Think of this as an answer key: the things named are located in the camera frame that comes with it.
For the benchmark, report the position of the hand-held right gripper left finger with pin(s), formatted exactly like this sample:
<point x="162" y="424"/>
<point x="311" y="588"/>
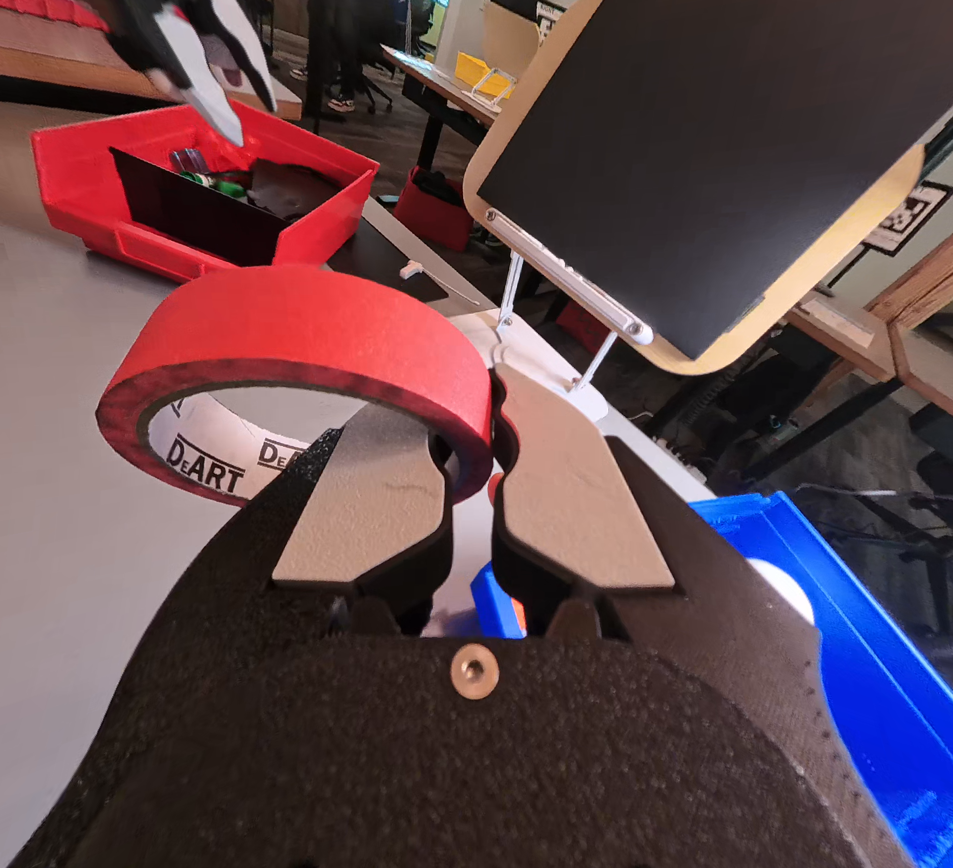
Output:
<point x="365" y="510"/>

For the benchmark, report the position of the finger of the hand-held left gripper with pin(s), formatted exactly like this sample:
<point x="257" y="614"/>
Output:
<point x="238" y="26"/>
<point x="195" y="67"/>

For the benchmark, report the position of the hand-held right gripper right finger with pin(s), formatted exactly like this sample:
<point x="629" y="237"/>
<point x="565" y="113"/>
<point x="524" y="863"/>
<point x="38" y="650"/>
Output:
<point x="573" y="503"/>

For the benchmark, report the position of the red plastic parts bin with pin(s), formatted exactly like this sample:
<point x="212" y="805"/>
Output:
<point x="82" y="175"/>

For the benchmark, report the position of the red tape roll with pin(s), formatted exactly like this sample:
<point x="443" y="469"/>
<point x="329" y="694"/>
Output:
<point x="298" y="317"/>

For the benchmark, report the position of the blue plastic parts bin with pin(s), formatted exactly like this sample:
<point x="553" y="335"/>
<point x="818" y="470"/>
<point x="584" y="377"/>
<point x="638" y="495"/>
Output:
<point x="878" y="659"/>

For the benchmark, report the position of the small purple item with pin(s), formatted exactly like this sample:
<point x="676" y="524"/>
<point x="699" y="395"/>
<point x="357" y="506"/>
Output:
<point x="187" y="160"/>

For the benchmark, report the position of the wooden table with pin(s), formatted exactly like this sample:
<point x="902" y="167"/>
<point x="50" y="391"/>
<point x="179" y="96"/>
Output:
<point x="89" y="67"/>

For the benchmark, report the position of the green marker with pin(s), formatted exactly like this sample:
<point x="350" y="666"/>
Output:
<point x="223" y="186"/>

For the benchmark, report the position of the blue office chair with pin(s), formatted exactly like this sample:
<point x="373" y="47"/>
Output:
<point x="402" y="11"/>

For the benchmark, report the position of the red fabric bag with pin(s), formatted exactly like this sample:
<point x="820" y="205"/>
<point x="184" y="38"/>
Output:
<point x="581" y="324"/>
<point x="439" y="220"/>

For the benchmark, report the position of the wooden desk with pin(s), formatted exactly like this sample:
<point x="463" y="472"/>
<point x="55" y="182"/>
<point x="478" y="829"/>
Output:
<point x="428" y="71"/>

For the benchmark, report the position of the white roll with blue core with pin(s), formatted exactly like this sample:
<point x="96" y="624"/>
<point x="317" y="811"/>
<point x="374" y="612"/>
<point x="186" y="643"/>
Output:
<point x="782" y="585"/>

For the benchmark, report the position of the yellow bin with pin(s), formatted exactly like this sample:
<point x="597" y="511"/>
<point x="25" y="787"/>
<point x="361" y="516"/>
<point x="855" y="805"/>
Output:
<point x="469" y="67"/>

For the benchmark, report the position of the small clear stand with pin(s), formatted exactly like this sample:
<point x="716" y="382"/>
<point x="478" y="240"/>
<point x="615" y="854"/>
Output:
<point x="497" y="75"/>

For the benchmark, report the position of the wooden workbench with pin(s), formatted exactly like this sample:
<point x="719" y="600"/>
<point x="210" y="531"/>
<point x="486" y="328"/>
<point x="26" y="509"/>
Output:
<point x="916" y="302"/>

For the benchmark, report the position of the framed marker sign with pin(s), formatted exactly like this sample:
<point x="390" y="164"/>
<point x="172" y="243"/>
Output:
<point x="912" y="212"/>

